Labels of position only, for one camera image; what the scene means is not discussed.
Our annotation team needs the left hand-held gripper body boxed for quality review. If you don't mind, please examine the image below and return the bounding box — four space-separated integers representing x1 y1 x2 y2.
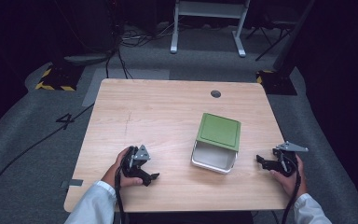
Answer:
121 144 152 180

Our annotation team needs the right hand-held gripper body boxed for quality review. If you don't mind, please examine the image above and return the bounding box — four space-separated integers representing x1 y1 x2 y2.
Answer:
271 141 310 178

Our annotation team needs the long black floor cable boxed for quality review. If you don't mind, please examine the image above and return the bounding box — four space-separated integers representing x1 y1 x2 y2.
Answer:
0 103 95 218

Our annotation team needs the metal tray container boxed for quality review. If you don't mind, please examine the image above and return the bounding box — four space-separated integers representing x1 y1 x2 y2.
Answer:
190 139 239 175

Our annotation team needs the bundle of black floor cables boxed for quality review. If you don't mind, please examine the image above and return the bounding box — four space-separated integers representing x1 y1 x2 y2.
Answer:
104 24 175 80

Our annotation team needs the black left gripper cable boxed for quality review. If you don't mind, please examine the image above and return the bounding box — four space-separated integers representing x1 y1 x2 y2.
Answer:
113 148 137 224

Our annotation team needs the white metal desk frame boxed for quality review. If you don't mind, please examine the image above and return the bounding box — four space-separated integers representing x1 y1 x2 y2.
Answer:
169 0 252 59

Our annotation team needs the black yellow striped stand base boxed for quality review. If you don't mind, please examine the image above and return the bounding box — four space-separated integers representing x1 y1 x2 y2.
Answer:
34 63 86 92
255 69 298 96

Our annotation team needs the person's left hand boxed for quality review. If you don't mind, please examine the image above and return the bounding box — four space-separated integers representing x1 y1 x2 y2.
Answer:
101 147 144 189

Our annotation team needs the grey floor tape strip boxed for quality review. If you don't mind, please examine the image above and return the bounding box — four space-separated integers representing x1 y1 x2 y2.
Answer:
60 178 85 189

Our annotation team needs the black tripod stand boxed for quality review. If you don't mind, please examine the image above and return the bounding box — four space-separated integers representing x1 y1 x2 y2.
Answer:
245 20 296 63

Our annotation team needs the person's right hand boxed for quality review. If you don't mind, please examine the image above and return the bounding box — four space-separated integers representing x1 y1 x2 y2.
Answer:
269 154 309 199

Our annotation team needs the green square lid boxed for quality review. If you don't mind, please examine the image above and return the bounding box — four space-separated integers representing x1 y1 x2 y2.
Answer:
196 112 242 153

